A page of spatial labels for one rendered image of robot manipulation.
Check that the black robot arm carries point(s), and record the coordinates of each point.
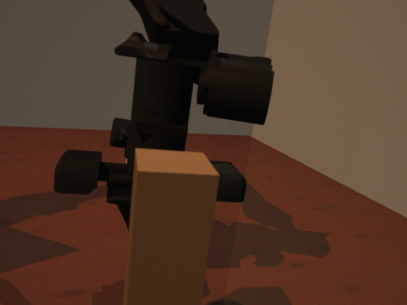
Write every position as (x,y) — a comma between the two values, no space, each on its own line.
(182,50)

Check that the tan wooden rectangular post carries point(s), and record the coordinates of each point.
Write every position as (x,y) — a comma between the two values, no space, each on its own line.
(171,215)

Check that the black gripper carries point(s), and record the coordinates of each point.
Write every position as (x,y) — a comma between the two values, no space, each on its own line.
(77,171)

